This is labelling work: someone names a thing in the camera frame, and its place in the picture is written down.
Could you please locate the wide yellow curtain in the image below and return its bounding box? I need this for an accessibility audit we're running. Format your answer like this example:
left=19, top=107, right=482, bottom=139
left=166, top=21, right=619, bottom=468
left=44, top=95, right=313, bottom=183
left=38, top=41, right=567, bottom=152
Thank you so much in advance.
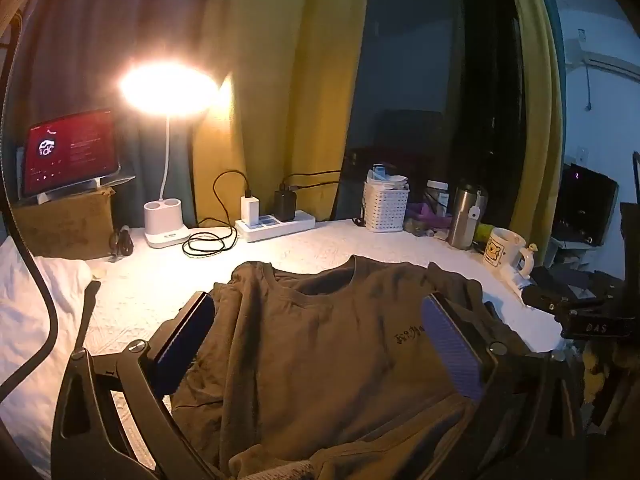
left=192, top=0, right=371, bottom=226

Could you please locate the grey tablet stand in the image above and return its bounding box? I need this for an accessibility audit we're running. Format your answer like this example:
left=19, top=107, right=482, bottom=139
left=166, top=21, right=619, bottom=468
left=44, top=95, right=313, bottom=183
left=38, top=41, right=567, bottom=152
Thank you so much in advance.
left=20, top=172, right=137, bottom=206

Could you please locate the teal curtain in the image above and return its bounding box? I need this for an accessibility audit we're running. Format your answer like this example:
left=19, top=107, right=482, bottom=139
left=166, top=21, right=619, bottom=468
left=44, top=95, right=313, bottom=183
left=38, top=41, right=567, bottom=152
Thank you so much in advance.
left=15, top=0, right=236, bottom=226

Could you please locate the narrow yellow curtain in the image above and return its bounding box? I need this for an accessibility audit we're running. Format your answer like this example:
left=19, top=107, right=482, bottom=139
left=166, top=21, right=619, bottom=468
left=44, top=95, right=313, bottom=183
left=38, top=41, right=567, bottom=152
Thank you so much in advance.
left=500, top=0, right=566, bottom=251

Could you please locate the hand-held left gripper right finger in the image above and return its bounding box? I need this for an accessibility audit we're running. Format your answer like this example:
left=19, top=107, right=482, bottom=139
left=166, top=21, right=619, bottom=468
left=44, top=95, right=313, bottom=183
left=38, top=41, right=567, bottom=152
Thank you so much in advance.
left=420, top=292, right=587, bottom=480

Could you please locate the brown printed t-shirt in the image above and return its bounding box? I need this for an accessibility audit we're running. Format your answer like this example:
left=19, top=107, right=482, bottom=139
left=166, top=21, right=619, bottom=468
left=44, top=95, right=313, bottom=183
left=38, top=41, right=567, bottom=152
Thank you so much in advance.
left=170, top=255, right=531, bottom=480

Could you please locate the white cartoon mug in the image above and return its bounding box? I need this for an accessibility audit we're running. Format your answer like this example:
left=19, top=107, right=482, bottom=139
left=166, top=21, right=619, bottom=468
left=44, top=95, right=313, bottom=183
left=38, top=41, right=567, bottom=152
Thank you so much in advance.
left=482, top=227, right=536, bottom=279

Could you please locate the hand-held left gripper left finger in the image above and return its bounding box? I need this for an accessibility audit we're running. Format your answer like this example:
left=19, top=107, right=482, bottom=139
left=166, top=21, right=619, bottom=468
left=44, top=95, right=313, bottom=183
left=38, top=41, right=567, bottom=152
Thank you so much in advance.
left=50, top=290, right=226, bottom=480

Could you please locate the black monitor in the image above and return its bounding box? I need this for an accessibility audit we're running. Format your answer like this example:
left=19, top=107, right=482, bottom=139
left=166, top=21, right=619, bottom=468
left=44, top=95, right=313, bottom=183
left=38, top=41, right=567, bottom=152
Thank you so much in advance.
left=555, top=162, right=620, bottom=246

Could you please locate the white power strip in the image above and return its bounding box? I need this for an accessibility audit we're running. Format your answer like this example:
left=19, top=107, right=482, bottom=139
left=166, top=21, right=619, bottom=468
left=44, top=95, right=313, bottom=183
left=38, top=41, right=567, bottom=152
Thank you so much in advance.
left=235, top=210, right=317, bottom=243

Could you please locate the clear jar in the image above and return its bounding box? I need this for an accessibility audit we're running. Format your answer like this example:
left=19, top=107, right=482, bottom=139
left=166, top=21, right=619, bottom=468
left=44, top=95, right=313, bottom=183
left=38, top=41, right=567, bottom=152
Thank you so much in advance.
left=425, top=180, right=451, bottom=211

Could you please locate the black chair back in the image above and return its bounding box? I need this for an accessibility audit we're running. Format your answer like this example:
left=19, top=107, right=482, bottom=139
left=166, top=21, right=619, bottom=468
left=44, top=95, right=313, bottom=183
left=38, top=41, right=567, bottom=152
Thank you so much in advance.
left=345, top=110, right=446, bottom=221

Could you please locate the white cloth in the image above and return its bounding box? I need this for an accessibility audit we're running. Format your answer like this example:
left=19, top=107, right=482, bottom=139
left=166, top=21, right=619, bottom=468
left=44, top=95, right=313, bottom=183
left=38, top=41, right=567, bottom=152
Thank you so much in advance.
left=0, top=237, right=96, bottom=466

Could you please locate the purple packet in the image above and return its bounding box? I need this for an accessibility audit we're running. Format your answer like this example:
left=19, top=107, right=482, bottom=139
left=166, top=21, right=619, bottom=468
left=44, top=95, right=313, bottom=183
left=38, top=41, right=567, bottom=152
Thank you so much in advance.
left=407, top=202, right=451, bottom=231

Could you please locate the black charger cable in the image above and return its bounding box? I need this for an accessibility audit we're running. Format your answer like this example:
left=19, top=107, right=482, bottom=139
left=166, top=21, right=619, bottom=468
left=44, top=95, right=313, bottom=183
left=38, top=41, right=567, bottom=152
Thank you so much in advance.
left=280, top=170, right=346, bottom=193

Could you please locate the white desk lamp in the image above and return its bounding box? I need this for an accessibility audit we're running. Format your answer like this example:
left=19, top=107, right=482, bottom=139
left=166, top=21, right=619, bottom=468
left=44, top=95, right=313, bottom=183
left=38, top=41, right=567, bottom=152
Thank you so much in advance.
left=119, top=62, right=223, bottom=250

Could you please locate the coiled black charging cable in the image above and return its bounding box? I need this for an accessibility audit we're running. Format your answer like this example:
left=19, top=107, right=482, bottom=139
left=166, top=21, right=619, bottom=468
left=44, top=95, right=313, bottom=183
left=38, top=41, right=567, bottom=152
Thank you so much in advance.
left=182, top=170, right=251, bottom=259

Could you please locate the black braided cable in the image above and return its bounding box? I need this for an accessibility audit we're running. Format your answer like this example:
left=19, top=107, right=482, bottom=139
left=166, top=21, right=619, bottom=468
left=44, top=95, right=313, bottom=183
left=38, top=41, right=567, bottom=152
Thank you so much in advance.
left=0, top=10, right=56, bottom=403

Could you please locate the white plastic basket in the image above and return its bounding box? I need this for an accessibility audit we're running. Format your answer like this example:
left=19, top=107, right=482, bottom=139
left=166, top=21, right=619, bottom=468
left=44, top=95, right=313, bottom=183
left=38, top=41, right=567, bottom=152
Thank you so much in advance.
left=363, top=180, right=410, bottom=233

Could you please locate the small black cable bundle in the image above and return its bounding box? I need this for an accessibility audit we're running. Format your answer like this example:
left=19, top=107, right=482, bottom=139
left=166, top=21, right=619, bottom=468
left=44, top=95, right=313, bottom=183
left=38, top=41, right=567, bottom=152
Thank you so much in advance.
left=111, top=225, right=133, bottom=261

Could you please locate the black charger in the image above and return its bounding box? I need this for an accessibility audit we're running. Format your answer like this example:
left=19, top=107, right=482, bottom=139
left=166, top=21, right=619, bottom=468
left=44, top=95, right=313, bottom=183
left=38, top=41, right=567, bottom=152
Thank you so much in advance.
left=274, top=189, right=296, bottom=222

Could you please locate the cardboard box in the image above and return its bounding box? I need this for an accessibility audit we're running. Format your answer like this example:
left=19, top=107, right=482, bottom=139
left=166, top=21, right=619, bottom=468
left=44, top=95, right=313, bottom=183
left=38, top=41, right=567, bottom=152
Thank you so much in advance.
left=11, top=187, right=117, bottom=261

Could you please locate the steel tumbler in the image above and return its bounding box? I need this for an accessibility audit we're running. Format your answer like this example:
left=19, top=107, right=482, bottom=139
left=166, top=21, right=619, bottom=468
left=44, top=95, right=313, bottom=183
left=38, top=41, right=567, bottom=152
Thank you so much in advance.
left=446, top=183, right=488, bottom=251

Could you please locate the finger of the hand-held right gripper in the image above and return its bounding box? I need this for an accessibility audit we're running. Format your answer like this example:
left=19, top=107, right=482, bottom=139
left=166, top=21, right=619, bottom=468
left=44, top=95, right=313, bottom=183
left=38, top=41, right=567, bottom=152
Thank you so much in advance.
left=522, top=282, right=618, bottom=317

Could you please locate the tablet with red screen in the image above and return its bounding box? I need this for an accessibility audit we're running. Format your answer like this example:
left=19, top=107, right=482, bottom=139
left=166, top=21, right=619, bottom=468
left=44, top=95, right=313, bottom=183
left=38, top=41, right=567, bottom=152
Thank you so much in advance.
left=20, top=108, right=122, bottom=198

